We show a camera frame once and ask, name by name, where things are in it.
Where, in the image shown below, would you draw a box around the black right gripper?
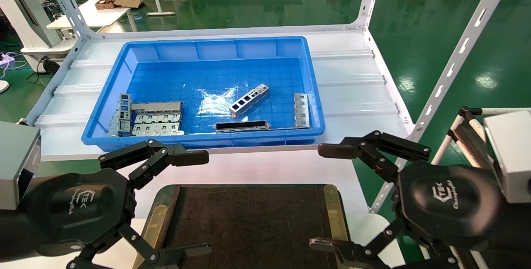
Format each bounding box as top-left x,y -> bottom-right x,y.
309,131 -> 505,269

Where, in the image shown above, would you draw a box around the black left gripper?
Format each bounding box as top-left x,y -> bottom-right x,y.
23,138 -> 212,269

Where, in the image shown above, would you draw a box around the silver slotted metal part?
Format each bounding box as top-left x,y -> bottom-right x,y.
229,83 -> 270,119

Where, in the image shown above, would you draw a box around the silver tabbed metal part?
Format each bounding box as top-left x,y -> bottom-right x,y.
294,93 -> 311,129
134,112 -> 182,125
132,123 -> 185,136

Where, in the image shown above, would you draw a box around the black container tray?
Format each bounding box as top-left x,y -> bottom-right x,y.
133,184 -> 353,269

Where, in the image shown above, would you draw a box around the grey long metal part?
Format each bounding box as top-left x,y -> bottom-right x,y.
132,101 -> 184,114

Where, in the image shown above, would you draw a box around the grey windowed metal part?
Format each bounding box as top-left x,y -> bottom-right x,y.
117,93 -> 133,132

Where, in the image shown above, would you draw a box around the dark long metal part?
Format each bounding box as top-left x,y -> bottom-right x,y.
213,120 -> 270,133

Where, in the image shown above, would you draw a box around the white tube stand black clamps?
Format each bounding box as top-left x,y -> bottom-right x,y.
431,106 -> 531,170

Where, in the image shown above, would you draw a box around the clear plastic film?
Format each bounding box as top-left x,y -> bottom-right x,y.
197,88 -> 238,117

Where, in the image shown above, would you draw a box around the blue plastic bin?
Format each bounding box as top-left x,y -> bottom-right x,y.
81,36 -> 326,152

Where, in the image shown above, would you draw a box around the white table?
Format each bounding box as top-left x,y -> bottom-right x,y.
46,0 -> 149,34

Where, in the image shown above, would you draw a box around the open cardboard box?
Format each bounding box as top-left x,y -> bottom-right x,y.
95,0 -> 144,10

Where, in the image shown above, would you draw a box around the white machine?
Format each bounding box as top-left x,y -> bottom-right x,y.
0,0 -> 78,61

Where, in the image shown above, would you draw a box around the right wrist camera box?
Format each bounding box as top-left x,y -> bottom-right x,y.
483,110 -> 531,204

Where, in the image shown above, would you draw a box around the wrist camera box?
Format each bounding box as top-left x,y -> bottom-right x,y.
0,120 -> 41,210
483,110 -> 531,204

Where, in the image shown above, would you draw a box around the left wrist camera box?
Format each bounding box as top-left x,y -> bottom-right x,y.
0,120 -> 41,210

